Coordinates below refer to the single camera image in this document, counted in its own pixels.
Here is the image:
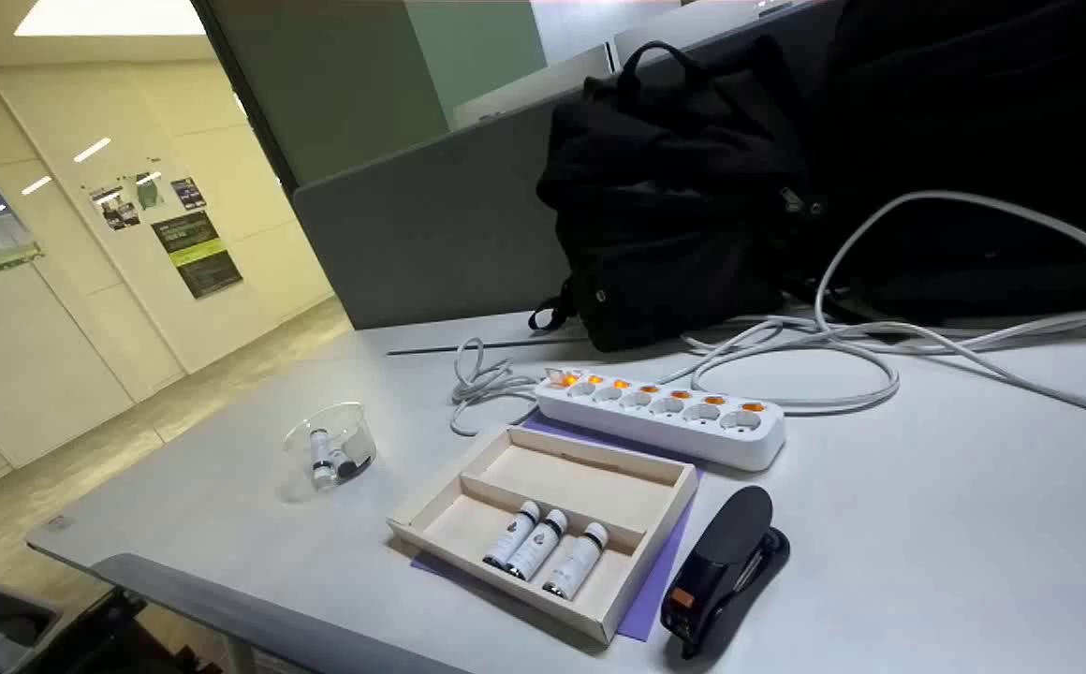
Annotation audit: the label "left white dropper bottle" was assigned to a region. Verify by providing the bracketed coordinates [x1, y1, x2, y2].
[485, 500, 544, 568]

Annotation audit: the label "white power strip cable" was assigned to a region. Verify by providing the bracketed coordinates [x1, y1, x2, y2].
[445, 187, 1086, 440]

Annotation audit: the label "black office chair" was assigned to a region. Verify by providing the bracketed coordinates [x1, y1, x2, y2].
[0, 583, 220, 674]

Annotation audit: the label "grey desk partition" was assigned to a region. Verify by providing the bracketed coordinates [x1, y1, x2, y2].
[293, 106, 570, 331]

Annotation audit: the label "black backpack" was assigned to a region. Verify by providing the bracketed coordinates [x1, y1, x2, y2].
[529, 35, 1086, 353]

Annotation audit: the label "small bottle inside cup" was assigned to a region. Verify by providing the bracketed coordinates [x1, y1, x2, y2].
[309, 428, 339, 485]

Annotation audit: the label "dark green wall poster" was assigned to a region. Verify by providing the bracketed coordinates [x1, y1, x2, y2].
[154, 214, 243, 299]

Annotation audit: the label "black stapler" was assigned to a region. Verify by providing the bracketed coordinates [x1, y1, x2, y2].
[661, 485, 789, 660]

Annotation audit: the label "wooden compartment tray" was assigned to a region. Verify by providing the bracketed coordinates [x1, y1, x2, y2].
[390, 428, 698, 643]

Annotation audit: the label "middle white dropper bottle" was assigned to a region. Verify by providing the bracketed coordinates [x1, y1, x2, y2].
[511, 509, 567, 581]

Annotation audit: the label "white dropper bottle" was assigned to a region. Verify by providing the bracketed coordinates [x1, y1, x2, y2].
[544, 520, 608, 599]
[485, 500, 544, 568]
[511, 509, 567, 581]

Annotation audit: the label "white power strip orange switches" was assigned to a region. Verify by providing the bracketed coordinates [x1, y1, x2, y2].
[531, 372, 787, 472]

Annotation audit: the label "right white dropper bottle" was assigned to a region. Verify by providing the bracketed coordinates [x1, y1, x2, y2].
[544, 520, 608, 599]

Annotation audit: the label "small photo wall notices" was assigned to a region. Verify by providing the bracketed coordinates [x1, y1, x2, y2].
[90, 167, 208, 232]

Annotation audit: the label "clear plastic cup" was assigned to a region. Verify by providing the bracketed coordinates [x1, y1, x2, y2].
[278, 402, 376, 504]

